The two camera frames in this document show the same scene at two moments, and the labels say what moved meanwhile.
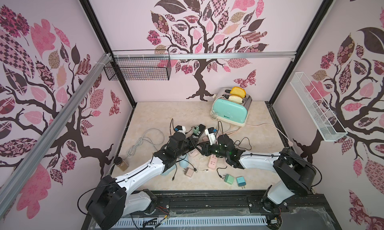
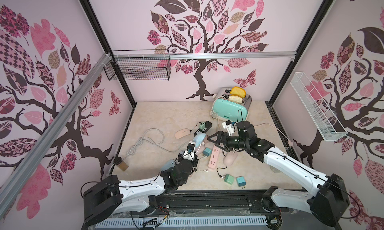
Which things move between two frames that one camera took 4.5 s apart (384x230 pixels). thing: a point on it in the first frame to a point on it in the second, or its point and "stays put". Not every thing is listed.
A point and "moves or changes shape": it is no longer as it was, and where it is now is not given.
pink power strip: [212, 161] stays put
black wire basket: [140, 65] stays put
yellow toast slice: [238, 91] stays put
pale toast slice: [236, 99] stays put
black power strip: [201, 129] moves or changes shape
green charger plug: [228, 179] stays put
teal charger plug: [241, 181] stays put
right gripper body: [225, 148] to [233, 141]
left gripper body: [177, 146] to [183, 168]
